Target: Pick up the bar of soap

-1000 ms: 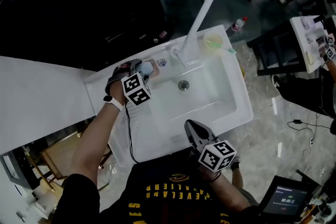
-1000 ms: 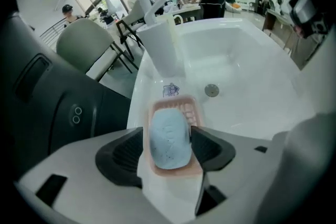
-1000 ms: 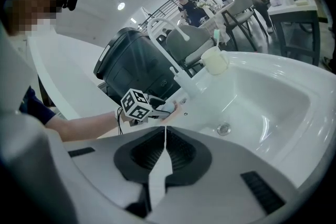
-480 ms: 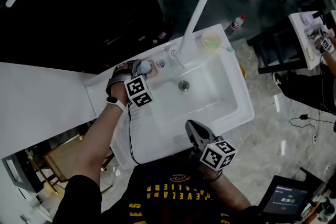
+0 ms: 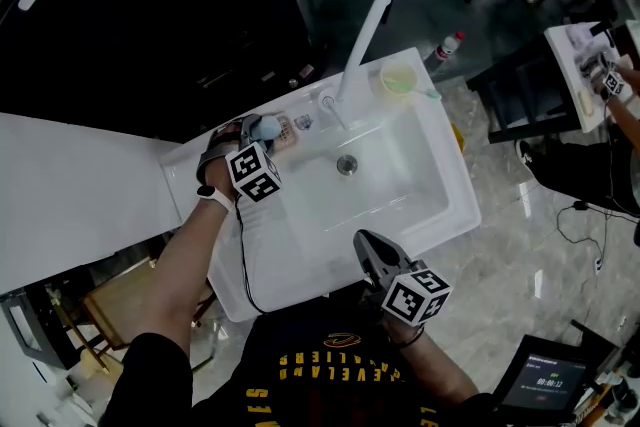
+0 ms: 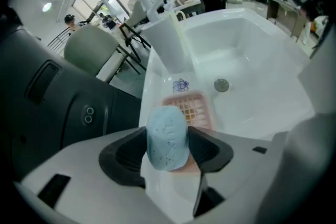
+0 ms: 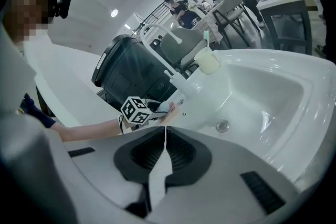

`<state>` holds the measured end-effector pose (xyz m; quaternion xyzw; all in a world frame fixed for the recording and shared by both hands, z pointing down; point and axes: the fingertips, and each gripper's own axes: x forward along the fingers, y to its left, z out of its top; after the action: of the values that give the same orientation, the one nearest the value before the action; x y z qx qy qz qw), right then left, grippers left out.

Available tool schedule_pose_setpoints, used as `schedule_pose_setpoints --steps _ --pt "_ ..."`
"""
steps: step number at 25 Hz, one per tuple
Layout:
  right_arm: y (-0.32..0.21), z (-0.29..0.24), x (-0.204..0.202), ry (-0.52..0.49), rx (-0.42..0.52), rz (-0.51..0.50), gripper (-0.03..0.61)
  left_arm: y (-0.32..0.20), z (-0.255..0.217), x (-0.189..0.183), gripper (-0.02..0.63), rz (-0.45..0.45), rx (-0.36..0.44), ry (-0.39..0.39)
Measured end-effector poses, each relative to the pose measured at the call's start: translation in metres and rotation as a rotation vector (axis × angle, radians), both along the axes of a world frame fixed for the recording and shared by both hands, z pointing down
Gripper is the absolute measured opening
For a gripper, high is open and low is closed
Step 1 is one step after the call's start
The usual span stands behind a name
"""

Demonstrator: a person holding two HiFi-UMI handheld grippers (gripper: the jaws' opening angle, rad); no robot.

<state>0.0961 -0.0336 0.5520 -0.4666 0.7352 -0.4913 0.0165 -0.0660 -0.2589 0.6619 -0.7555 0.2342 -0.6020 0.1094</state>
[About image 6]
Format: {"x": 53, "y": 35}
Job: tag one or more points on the large black machine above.
{"x": 39, "y": 112}

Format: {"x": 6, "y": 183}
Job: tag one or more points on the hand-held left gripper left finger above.
{"x": 86, "y": 186}

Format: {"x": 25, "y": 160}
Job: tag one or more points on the white faucet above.
{"x": 165, "y": 44}

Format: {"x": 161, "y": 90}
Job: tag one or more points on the grey chair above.
{"x": 89, "y": 47}
{"x": 134, "y": 26}

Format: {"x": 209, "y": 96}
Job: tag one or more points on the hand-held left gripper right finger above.
{"x": 236, "y": 165}

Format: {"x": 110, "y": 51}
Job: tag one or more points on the white sink basin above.
{"x": 249, "y": 73}

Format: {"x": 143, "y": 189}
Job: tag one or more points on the blue soap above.
{"x": 168, "y": 136}

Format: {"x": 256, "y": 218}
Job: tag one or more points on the white top table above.
{"x": 189, "y": 5}

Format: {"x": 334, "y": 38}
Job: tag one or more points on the blue sticker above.
{"x": 180, "y": 85}

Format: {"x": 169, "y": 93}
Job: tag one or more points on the pink soap dish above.
{"x": 199, "y": 107}

